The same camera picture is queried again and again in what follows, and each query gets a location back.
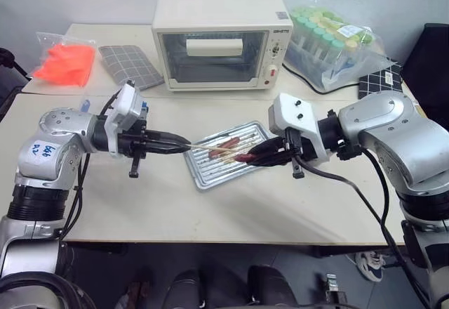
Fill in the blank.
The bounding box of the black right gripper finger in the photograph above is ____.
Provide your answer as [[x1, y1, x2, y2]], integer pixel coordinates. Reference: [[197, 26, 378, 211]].
[[245, 147, 292, 168], [250, 137, 287, 156]]

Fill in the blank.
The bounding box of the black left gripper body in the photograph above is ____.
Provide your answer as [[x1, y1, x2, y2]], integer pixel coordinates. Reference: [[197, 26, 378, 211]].
[[117, 119, 149, 179]]

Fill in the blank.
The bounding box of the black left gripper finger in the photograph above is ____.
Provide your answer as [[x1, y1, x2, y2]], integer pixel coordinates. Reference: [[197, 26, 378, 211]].
[[145, 131, 192, 147], [145, 143, 187, 155]]

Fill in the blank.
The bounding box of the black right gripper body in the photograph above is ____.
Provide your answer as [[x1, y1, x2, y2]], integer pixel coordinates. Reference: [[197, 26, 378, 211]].
[[279, 128, 317, 180]]

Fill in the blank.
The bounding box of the thin wooden skewer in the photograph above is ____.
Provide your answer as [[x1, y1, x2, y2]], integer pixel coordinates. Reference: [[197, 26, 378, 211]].
[[185, 141, 243, 156]]

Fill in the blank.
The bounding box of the ribbed silver metal tray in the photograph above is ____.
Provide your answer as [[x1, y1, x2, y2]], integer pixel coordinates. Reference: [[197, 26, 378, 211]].
[[182, 121, 278, 191]]

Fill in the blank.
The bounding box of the grey checked cloth pad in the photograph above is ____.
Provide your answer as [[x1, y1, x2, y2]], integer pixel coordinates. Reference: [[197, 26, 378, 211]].
[[98, 44, 165, 91]]

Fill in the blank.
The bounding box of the black white-grid pad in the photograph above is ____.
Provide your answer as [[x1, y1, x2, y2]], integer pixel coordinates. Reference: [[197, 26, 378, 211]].
[[357, 61, 405, 101]]

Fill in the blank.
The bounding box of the plastic bag of orange items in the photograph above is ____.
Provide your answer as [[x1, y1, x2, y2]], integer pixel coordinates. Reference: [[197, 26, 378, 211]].
[[31, 31, 98, 88]]

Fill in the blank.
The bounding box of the bag of green-capped tubes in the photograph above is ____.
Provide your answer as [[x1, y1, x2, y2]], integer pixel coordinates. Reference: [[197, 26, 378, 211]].
[[283, 0, 397, 92]]

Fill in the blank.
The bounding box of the cream toaster oven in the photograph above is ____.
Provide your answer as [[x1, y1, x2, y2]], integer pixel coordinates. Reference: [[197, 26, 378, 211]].
[[151, 0, 294, 93]]

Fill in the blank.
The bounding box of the white and blue sneaker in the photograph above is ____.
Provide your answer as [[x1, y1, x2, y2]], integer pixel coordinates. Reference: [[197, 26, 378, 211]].
[[354, 251, 385, 282]]

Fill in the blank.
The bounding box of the black chair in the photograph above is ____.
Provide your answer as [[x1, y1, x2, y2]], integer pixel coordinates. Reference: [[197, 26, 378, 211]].
[[0, 47, 31, 120]]

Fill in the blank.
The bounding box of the dark rounded shape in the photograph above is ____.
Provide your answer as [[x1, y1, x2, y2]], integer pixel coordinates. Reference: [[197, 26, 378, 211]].
[[163, 269, 212, 309]]

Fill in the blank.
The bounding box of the large black box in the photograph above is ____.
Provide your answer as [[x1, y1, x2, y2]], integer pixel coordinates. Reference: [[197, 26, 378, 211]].
[[401, 22, 449, 120]]

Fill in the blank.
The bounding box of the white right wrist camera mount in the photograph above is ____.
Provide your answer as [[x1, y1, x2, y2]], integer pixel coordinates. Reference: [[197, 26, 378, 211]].
[[268, 93, 333, 164]]

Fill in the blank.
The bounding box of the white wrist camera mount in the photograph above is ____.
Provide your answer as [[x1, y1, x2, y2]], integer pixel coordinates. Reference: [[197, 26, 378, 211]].
[[268, 93, 333, 164], [104, 79, 150, 157]]

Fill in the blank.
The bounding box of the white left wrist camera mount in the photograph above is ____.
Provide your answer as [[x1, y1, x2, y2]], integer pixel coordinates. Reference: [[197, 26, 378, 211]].
[[104, 79, 150, 157]]

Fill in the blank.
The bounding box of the black oven power cable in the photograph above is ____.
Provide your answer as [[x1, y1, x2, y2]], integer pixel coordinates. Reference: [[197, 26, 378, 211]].
[[283, 63, 361, 95]]

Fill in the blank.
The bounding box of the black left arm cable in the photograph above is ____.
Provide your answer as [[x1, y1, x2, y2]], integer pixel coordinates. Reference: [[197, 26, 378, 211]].
[[58, 93, 122, 243]]

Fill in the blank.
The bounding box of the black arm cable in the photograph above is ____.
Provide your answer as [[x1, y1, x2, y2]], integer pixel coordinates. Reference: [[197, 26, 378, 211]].
[[58, 93, 122, 243], [293, 147, 438, 309]]

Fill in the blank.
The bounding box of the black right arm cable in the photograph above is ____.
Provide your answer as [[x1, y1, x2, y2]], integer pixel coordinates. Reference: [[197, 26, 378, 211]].
[[293, 147, 438, 309]]

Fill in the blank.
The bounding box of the metal table foot bracket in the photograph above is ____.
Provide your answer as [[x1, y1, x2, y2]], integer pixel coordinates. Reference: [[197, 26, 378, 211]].
[[324, 272, 340, 309]]

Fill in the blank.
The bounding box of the black corrugated hose bundle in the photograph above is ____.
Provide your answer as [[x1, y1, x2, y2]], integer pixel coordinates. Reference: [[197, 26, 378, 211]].
[[0, 272, 96, 309]]

